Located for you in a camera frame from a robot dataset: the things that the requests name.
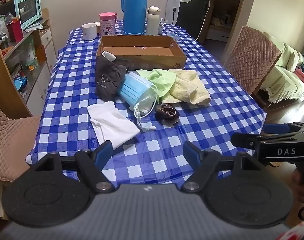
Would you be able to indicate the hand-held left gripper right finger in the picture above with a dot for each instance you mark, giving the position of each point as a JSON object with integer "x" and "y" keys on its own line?
{"x": 192, "y": 152}

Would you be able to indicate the pink cartoon cup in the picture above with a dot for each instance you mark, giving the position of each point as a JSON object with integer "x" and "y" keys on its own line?
{"x": 107, "y": 25}

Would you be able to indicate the white cloth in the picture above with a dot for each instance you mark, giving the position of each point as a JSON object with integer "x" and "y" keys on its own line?
{"x": 111, "y": 125}

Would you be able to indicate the light green cloth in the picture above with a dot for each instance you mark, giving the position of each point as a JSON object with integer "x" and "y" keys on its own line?
{"x": 157, "y": 80}

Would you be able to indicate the wooden chair with quilted cushion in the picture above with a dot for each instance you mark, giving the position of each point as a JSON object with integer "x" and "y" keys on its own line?
{"x": 9, "y": 135}

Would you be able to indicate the blue snack packet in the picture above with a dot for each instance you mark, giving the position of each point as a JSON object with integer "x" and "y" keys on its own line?
{"x": 20, "y": 83}

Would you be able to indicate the dark brown beanie hat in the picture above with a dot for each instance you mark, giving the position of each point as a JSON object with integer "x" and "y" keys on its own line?
{"x": 109, "y": 80}

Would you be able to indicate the papers under oven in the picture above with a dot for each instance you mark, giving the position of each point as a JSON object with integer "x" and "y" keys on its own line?
{"x": 34, "y": 27}

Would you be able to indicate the person's red patterned clothing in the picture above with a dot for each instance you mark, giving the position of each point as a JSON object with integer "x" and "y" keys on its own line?
{"x": 297, "y": 233}

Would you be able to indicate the blue checked tablecloth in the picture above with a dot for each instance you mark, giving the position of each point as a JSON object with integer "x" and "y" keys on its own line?
{"x": 204, "y": 130}

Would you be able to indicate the brown hair scrunchie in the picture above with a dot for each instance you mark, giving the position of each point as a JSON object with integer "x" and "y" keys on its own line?
{"x": 168, "y": 113}

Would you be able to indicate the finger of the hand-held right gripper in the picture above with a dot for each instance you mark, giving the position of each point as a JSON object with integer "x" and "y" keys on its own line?
{"x": 267, "y": 128}
{"x": 244, "y": 140}

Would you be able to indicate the pale yellow towel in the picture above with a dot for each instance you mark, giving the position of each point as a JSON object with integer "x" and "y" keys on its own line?
{"x": 189, "y": 87}

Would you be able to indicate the wooden sideboard cabinet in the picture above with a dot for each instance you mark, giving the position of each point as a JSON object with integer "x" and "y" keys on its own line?
{"x": 45, "y": 52}

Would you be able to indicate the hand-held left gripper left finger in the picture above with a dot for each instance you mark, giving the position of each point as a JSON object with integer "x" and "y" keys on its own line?
{"x": 104, "y": 151}

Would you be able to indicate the blue thermos flask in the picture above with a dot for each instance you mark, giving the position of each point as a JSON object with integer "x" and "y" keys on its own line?
{"x": 134, "y": 7}

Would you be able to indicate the person's right hand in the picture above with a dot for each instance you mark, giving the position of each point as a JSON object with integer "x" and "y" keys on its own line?
{"x": 298, "y": 185}

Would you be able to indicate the chair with tan quilted cover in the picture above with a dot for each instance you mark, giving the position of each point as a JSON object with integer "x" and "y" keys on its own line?
{"x": 252, "y": 55}

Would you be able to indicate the teal toaster oven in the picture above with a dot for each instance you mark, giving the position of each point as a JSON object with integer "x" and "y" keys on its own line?
{"x": 29, "y": 8}

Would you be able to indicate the sofa with green cover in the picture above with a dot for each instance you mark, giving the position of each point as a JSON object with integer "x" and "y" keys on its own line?
{"x": 284, "y": 77}

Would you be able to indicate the brown cardboard box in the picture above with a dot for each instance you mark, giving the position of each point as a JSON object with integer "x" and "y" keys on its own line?
{"x": 142, "y": 57}

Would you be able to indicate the white mug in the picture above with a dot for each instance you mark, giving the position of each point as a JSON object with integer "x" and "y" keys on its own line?
{"x": 89, "y": 31}

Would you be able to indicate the white insulated bottle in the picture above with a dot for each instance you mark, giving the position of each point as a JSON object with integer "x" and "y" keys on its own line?
{"x": 153, "y": 21}

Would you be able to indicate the red box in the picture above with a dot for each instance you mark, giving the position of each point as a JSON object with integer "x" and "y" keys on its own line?
{"x": 15, "y": 31}

